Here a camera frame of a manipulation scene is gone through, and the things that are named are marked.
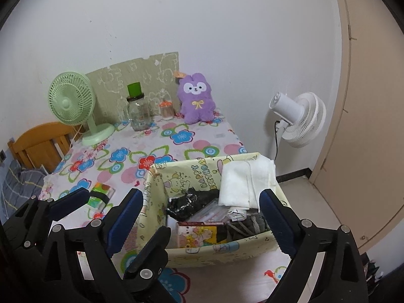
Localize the beige door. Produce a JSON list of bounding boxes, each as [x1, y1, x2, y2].
[[310, 0, 403, 252]]

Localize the toothpick jar orange lid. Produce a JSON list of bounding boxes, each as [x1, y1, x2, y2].
[[159, 100, 175, 120]]

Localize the green cup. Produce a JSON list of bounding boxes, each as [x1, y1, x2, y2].
[[127, 82, 143, 98]]

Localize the wall socket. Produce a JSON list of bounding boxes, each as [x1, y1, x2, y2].
[[0, 150, 6, 163]]

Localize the green tissue pack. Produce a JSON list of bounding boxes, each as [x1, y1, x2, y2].
[[87, 183, 116, 212]]

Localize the wooden chair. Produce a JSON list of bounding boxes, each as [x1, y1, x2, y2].
[[8, 122, 80, 172]]

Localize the green desk fan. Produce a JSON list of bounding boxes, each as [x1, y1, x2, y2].
[[47, 72, 115, 146]]

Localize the grey plaid cloth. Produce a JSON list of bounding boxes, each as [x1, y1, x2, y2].
[[1, 160, 47, 223]]

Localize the white cloth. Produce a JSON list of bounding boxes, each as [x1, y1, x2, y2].
[[218, 155, 277, 209]]

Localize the clear plastic bag pack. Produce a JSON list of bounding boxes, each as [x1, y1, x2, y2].
[[186, 198, 229, 224]]

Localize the green patterned wall board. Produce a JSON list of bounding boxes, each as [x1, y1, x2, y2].
[[85, 51, 181, 124]]

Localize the black plastic bag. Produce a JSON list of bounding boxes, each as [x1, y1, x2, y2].
[[166, 187, 219, 222]]

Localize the purple plush bunny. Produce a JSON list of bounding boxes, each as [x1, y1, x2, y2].
[[177, 73, 216, 124]]

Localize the floral tablecloth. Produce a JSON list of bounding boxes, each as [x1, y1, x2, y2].
[[40, 112, 290, 302]]

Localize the white standing fan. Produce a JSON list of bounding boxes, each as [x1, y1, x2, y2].
[[269, 92, 327, 159]]

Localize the glass mason jar mug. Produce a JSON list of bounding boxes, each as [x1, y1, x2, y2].
[[123, 94, 152, 131]]

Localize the yellow cartoon tissue pack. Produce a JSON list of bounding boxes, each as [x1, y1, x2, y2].
[[177, 222, 228, 248]]

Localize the yellow cartoon fabric box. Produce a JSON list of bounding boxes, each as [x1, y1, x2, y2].
[[134, 153, 289, 267]]

